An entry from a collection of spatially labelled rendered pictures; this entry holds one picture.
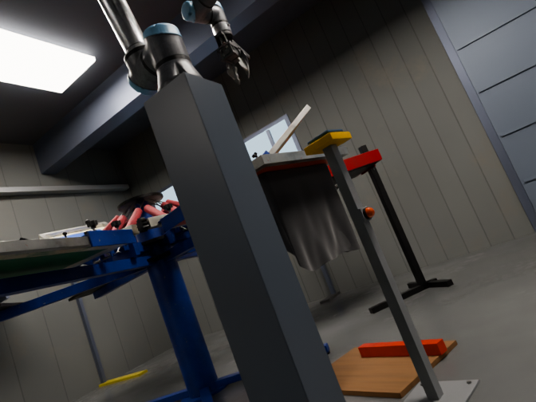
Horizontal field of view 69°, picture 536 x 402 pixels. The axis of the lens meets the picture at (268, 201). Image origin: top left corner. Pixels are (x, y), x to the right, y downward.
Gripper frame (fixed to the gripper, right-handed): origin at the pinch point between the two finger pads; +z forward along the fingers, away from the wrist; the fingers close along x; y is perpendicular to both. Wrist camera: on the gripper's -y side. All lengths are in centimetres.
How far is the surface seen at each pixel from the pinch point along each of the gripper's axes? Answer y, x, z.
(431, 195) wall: -277, 12, 71
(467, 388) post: 1, 34, 135
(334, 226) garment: -26, 2, 71
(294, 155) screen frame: -1.8, 7.4, 39.2
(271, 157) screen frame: 11.3, 4.0, 38.8
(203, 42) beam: -148, -94, -131
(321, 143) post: 10.6, 23.5, 42.7
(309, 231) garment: -7, -1, 69
